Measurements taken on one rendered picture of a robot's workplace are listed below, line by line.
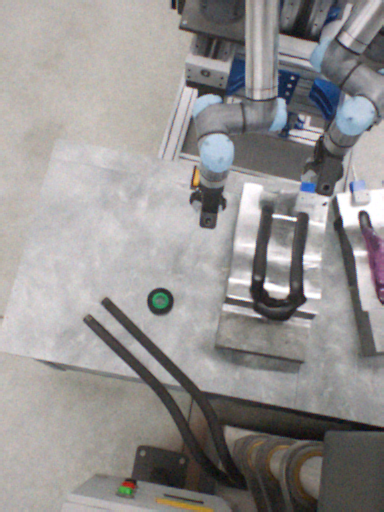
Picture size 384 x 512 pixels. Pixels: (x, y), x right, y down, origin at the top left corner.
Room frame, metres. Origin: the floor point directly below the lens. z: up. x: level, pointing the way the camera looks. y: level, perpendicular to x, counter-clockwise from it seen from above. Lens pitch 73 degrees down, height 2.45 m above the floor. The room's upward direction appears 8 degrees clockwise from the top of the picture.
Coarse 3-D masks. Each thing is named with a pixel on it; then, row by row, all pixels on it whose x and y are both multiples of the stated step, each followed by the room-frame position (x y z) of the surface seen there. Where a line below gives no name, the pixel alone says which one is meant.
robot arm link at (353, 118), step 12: (348, 108) 0.72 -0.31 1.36; (360, 108) 0.72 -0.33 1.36; (372, 108) 0.73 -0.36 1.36; (336, 120) 0.71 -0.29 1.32; (348, 120) 0.69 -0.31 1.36; (360, 120) 0.69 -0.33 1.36; (372, 120) 0.73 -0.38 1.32; (336, 132) 0.70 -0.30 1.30; (348, 132) 0.68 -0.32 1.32; (360, 132) 0.69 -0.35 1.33; (336, 144) 0.69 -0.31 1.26; (348, 144) 0.68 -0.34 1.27
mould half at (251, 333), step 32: (256, 192) 0.70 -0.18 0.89; (288, 192) 0.72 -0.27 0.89; (256, 224) 0.60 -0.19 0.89; (288, 224) 0.61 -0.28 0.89; (320, 224) 0.63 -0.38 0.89; (288, 256) 0.51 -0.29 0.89; (320, 256) 0.53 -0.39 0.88; (224, 288) 0.41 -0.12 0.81; (288, 288) 0.40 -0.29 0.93; (224, 320) 0.30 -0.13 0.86; (256, 320) 0.32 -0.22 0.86; (288, 320) 0.33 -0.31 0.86; (256, 352) 0.23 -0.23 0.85; (288, 352) 0.24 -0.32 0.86
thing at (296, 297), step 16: (272, 208) 0.66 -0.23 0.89; (304, 224) 0.62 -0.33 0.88; (256, 240) 0.55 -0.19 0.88; (304, 240) 0.57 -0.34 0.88; (256, 256) 0.50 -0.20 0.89; (256, 272) 0.44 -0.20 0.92; (256, 288) 0.40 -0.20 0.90; (256, 304) 0.36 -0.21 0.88; (272, 304) 0.36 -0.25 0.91; (288, 304) 0.37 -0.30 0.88
